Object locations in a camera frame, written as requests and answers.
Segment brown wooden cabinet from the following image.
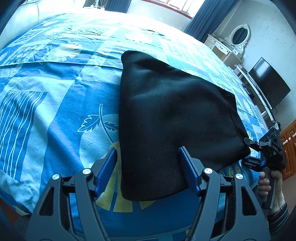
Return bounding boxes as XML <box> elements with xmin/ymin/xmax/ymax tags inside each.
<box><xmin>280</xmin><ymin>120</ymin><xmax>296</xmax><ymax>180</ymax></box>

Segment striped sleeve forearm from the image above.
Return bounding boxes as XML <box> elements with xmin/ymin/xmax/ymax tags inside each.
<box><xmin>267</xmin><ymin>202</ymin><xmax>290</xmax><ymax>237</ymax></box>

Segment person's right hand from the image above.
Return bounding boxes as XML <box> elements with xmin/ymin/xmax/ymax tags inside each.
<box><xmin>257</xmin><ymin>170</ymin><xmax>286</xmax><ymax>215</ymax></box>

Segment white tv stand shelf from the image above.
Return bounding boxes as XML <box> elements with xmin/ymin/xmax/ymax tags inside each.
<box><xmin>234</xmin><ymin>64</ymin><xmax>276</xmax><ymax>128</ymax></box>

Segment white dressing table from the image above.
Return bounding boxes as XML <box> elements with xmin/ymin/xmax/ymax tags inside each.
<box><xmin>204</xmin><ymin>34</ymin><xmax>242</xmax><ymax>69</ymax></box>

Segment black pants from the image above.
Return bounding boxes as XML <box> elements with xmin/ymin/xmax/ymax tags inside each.
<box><xmin>118</xmin><ymin>51</ymin><xmax>250</xmax><ymax>201</ymax></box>

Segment black flat television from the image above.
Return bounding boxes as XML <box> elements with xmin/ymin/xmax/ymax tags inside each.
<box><xmin>248</xmin><ymin>57</ymin><xmax>290</xmax><ymax>109</ymax></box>

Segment cream tufted leather headboard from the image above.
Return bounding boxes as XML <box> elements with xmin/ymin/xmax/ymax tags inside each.
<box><xmin>1</xmin><ymin>1</ymin><xmax>85</xmax><ymax>48</ymax></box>

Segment dark blue curtain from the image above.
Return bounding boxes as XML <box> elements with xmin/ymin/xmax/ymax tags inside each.
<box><xmin>184</xmin><ymin>0</ymin><xmax>239</xmax><ymax>43</ymax></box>

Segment white oval mirror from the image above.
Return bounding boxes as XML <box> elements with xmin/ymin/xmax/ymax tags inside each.
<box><xmin>225</xmin><ymin>23</ymin><xmax>251</xmax><ymax>55</ymax></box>

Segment blue patterned bed sheet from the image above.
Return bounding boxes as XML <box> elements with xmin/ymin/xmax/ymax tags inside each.
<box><xmin>0</xmin><ymin>7</ymin><xmax>271</xmax><ymax>241</ymax></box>

